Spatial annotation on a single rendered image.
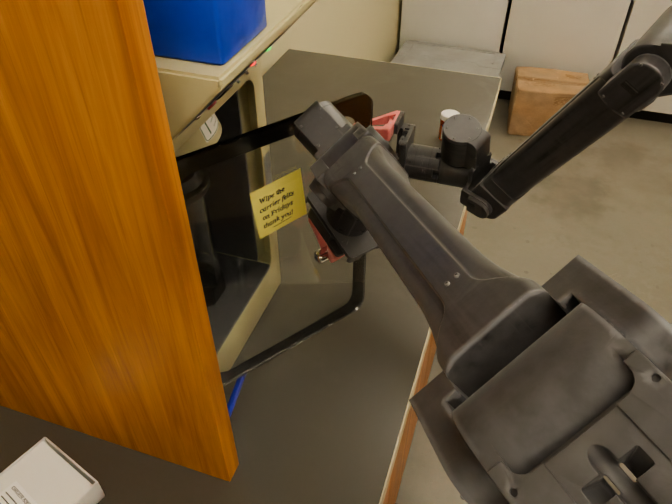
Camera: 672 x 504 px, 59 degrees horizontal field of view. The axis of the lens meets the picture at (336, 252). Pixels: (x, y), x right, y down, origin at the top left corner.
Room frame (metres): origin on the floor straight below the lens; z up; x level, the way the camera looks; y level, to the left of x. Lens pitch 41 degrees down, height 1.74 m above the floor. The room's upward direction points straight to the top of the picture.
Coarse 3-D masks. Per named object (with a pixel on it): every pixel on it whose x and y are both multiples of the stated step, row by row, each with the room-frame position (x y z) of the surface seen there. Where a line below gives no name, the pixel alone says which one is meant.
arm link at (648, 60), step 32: (640, 64) 0.52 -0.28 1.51; (576, 96) 0.63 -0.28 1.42; (608, 96) 0.55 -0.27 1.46; (640, 96) 0.53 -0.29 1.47; (544, 128) 0.66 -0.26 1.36; (576, 128) 0.62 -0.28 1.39; (608, 128) 0.59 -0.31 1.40; (512, 160) 0.70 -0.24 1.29; (544, 160) 0.66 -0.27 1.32; (480, 192) 0.74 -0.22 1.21; (512, 192) 0.70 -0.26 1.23
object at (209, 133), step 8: (208, 120) 0.71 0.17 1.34; (216, 120) 0.74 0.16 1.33; (200, 128) 0.69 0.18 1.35; (208, 128) 0.70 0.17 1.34; (216, 128) 0.72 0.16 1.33; (192, 136) 0.68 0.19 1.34; (200, 136) 0.68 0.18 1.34; (208, 136) 0.69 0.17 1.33; (216, 136) 0.71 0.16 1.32; (184, 144) 0.66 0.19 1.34; (192, 144) 0.67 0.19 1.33; (200, 144) 0.68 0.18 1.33; (208, 144) 0.69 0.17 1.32; (176, 152) 0.65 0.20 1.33; (184, 152) 0.66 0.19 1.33
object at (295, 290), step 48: (240, 144) 0.59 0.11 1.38; (288, 144) 0.63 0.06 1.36; (192, 192) 0.55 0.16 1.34; (240, 192) 0.58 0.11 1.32; (240, 240) 0.58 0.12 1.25; (288, 240) 0.62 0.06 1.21; (240, 288) 0.57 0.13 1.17; (288, 288) 0.62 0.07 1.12; (336, 288) 0.67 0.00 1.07; (240, 336) 0.57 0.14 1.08; (288, 336) 0.61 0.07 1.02
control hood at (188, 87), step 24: (288, 0) 0.68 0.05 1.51; (312, 0) 0.70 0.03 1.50; (288, 24) 0.64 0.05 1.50; (264, 48) 0.58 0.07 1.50; (168, 72) 0.50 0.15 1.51; (192, 72) 0.50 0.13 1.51; (216, 72) 0.50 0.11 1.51; (240, 72) 0.54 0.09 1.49; (168, 96) 0.50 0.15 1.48; (192, 96) 0.49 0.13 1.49; (216, 96) 0.54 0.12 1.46; (168, 120) 0.50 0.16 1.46; (192, 120) 0.54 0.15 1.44
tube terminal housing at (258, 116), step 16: (240, 80) 0.76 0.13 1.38; (256, 80) 0.80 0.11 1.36; (224, 96) 0.71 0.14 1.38; (240, 96) 0.81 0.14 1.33; (256, 96) 0.80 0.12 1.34; (208, 112) 0.67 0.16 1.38; (240, 112) 0.81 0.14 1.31; (256, 112) 0.80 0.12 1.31; (192, 128) 0.63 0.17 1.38; (256, 128) 0.83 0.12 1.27; (176, 144) 0.60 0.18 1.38
